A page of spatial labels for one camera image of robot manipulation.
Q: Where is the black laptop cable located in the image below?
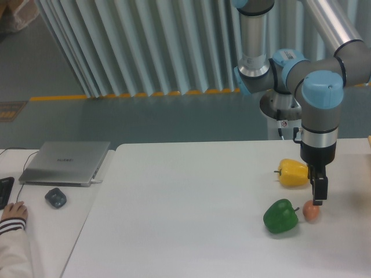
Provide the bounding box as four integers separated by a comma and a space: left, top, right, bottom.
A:
0, 148, 40, 203

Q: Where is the green bell pepper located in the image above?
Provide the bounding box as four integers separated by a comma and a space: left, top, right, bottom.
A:
263, 199, 299, 234

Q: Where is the silver closed laptop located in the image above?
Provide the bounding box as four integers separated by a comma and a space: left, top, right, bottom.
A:
19, 141, 110, 187

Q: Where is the black keyboard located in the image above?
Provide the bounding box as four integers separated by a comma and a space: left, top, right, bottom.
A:
0, 177, 14, 210

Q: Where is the person's hand on mouse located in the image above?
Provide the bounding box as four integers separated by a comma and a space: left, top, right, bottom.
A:
1, 201, 28, 232

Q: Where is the round silver robot base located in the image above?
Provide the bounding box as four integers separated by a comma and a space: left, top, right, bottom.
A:
259, 90, 301, 141

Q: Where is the white side desk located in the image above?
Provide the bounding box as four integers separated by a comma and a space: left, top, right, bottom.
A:
1, 149, 115, 277

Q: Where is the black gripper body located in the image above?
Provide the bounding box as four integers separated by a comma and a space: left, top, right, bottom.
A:
300, 142, 336, 166

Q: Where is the corrugated grey partition panel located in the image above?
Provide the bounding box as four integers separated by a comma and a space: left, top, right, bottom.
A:
34, 0, 337, 98

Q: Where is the brown egg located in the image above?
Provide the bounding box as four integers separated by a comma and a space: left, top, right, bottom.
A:
303, 200, 320, 222

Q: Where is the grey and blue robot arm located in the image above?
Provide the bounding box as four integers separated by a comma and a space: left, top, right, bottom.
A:
232, 1, 370, 206

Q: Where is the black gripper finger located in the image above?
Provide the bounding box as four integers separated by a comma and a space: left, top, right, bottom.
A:
308, 165, 328, 206

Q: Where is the yellow bell pepper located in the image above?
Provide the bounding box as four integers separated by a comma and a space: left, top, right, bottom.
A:
275, 159, 308, 188

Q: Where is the forearm in white striped sleeve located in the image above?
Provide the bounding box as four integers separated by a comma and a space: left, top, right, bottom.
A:
1, 218, 34, 277

